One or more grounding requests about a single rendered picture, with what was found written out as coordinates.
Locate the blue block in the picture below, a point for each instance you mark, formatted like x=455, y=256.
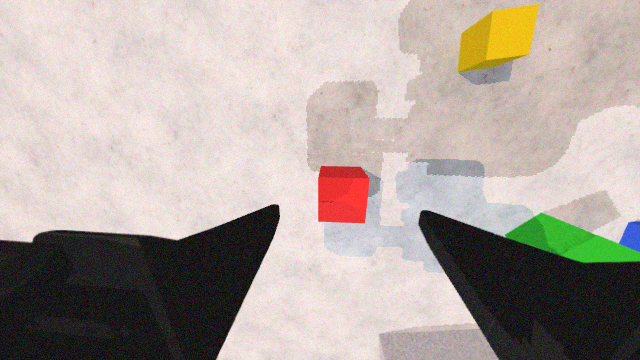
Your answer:
x=631, y=236

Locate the green block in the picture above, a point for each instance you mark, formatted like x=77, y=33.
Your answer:
x=549, y=234
x=599, y=249

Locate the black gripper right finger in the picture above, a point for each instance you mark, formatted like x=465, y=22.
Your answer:
x=531, y=304

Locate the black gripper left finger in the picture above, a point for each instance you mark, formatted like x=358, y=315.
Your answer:
x=195, y=286

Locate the red block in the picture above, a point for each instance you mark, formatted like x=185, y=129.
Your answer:
x=342, y=194

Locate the yellow block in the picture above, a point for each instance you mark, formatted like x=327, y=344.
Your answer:
x=500, y=37

